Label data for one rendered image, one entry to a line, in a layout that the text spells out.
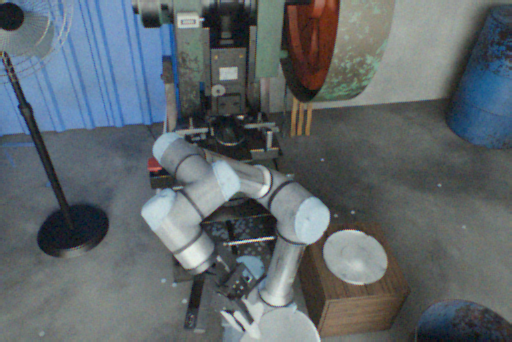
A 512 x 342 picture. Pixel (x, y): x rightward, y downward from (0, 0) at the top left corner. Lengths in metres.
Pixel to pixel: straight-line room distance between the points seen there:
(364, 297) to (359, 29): 1.09
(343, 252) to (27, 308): 1.55
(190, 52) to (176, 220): 0.91
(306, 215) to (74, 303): 1.50
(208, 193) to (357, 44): 0.80
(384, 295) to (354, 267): 0.17
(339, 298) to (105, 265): 1.25
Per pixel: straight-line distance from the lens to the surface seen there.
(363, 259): 1.95
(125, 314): 2.20
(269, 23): 1.58
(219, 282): 0.85
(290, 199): 1.12
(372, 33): 1.41
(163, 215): 0.78
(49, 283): 2.42
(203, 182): 0.80
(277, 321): 0.96
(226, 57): 1.66
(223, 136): 1.80
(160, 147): 0.91
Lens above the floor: 1.88
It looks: 42 degrees down
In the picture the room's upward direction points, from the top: 3 degrees clockwise
